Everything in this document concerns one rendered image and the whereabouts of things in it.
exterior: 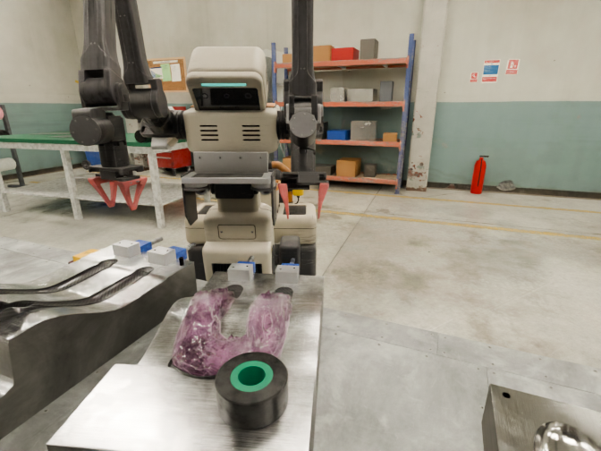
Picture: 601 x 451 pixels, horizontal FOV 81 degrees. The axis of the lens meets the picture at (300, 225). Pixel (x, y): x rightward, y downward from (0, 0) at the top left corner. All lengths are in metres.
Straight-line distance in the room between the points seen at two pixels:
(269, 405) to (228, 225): 0.81
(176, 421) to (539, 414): 0.43
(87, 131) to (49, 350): 0.40
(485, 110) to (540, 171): 1.18
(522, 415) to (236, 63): 0.94
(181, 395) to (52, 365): 0.27
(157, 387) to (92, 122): 0.51
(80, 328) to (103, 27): 0.60
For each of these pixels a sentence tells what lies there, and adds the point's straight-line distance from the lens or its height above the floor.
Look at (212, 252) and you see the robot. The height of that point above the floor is 0.79.
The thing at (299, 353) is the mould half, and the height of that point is 0.88.
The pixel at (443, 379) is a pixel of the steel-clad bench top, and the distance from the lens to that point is 0.67.
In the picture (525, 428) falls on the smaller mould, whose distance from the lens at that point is 0.54.
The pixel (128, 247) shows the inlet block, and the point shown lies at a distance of 0.91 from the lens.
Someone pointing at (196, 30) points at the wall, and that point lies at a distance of 7.27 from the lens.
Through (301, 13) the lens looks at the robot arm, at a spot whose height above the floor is 1.41.
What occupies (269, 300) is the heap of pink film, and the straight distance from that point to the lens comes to 0.61.
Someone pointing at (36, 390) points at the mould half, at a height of 0.84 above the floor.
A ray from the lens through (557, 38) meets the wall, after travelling 6.10.
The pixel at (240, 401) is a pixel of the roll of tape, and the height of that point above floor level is 0.95.
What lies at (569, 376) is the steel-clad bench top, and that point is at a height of 0.80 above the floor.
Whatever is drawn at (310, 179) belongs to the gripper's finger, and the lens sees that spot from 0.77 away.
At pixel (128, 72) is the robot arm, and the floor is 1.31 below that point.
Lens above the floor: 1.23
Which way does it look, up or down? 19 degrees down
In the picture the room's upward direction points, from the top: straight up
